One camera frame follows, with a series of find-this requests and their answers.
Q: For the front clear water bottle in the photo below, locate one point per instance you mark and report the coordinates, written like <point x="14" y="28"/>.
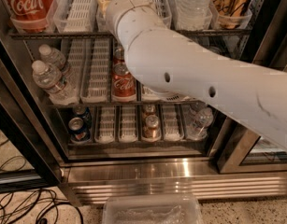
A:
<point x="51" y="80"/>

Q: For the rear orange soda can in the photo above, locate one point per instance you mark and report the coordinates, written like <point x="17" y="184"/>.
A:
<point x="148" y="110"/>

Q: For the bottom shelf clear water bottle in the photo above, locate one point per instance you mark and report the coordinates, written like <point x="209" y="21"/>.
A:
<point x="201" y="117"/>

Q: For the right glass fridge door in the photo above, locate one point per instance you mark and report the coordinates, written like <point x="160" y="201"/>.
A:
<point x="244" y="151"/>

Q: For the clear plastic bin on floor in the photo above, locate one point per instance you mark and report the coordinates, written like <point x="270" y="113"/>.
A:
<point x="153" y="209"/>

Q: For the wire shelf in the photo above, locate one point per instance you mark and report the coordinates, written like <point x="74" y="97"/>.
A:
<point x="160" y="102"/>
<point x="26" y="36"/>
<point x="142" y="144"/>

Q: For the shelf clear water bottle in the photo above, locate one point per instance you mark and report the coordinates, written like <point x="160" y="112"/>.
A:
<point x="201" y="117"/>
<point x="193" y="15"/>

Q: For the rear clear water bottle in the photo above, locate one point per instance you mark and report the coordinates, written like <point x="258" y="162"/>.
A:
<point x="52" y="55"/>

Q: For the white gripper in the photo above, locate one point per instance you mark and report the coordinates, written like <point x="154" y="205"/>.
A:
<point x="128" y="18"/>

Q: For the top wire shelf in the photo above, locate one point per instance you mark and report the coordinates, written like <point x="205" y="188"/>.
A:
<point x="26" y="36"/>

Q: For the top shelf clear water bottle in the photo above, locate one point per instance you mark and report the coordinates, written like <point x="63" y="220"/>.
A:
<point x="193" y="15"/>

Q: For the bottom wire shelf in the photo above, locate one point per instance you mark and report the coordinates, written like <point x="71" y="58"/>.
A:
<point x="142" y="144"/>

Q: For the rear blue pepsi can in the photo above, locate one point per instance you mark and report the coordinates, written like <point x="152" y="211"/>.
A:
<point x="83" y="113"/>

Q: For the blue pepsi can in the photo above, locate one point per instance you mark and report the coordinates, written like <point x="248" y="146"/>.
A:
<point x="79" y="130"/>
<point x="83" y="113"/>

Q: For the front orange soda can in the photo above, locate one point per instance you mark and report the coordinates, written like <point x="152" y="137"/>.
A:
<point x="151" y="127"/>

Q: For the front red coca-cola can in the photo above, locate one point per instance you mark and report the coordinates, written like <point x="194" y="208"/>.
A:
<point x="123" y="83"/>

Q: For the gold brown tall cans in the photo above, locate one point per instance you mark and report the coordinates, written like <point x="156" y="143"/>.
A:
<point x="231" y="12"/>

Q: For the middle wire shelf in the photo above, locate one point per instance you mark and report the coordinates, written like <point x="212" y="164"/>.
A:
<point x="160" y="102"/>

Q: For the orange soda can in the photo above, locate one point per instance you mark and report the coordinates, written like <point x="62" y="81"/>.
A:
<point x="151" y="127"/>
<point x="148" y="110"/>

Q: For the front blue pepsi can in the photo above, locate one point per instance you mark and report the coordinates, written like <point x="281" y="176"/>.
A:
<point x="79" y="130"/>

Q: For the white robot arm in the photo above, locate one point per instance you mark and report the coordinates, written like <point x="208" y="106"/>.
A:
<point x="166" y="61"/>

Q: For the rear red coca-cola can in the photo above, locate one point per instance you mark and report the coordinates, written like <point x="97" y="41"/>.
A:
<point x="118" y="56"/>

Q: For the large red coca-cola can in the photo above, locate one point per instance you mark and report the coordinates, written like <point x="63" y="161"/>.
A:
<point x="30" y="15"/>

